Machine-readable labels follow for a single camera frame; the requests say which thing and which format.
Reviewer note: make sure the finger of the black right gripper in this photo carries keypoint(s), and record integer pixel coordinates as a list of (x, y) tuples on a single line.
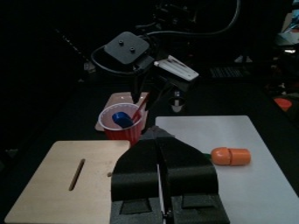
[(157, 93), (137, 87)]

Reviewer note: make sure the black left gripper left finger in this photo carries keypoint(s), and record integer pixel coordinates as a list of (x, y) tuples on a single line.
[(136, 172)]

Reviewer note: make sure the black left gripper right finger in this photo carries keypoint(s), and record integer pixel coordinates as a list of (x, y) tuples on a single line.
[(191, 175)]

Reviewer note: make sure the red toy knife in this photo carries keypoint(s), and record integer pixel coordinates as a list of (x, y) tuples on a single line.
[(140, 108)]

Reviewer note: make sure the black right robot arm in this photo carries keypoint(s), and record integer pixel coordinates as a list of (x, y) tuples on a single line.
[(171, 14)]

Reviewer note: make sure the pink square plastic tray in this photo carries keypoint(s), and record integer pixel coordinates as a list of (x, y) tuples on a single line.
[(116, 99)]

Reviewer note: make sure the blue toy item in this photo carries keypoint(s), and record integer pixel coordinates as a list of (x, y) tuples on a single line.
[(123, 119)]

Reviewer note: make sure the orange toy carrot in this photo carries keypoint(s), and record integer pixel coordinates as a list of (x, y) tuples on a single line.
[(230, 156)]

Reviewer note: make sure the red plastic cup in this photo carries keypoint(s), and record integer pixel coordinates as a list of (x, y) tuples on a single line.
[(120, 136)]

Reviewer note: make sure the white cutting board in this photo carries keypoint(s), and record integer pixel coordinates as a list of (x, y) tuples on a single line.
[(248, 189)]

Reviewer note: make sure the wooden box with slot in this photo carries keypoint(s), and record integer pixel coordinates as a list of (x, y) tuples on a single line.
[(57, 180)]

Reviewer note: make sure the small orange object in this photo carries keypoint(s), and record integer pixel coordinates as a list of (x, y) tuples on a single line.
[(283, 103)]

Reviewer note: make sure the pale background equipment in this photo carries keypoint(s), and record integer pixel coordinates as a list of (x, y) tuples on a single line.
[(290, 27)]

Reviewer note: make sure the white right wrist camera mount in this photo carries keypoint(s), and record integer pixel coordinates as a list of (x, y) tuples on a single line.
[(176, 68)]

